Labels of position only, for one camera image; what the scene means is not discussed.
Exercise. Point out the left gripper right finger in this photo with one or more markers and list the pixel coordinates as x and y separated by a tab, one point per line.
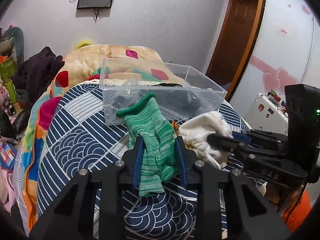
185	160

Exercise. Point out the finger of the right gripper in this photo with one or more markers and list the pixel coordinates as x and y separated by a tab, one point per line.
223	143
241	137

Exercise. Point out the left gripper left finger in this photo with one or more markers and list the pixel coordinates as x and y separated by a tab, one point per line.
130	172

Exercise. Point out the white sock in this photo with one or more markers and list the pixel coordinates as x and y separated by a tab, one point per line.
195	132

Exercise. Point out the navy white patterned tablecloth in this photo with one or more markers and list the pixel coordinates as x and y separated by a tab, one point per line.
78	138

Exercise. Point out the clear plastic storage box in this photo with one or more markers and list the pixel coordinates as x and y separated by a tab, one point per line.
182	92

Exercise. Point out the white wardrobe with hearts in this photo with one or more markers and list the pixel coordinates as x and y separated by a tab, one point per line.
281	54

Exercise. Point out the brown wooden door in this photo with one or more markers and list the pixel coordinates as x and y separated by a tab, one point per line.
235	43

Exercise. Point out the colourful fleece blanket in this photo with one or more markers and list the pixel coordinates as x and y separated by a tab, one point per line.
81	65

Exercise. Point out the yellow fluffy object behind blanket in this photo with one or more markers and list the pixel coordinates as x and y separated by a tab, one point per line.
83	43

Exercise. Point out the dark purple garment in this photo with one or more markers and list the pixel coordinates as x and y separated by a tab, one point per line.
33	76

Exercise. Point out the green cardboard box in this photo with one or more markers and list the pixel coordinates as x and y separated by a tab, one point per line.
8	69

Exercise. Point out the grey green plush toy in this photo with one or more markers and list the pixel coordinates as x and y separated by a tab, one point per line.
12	42

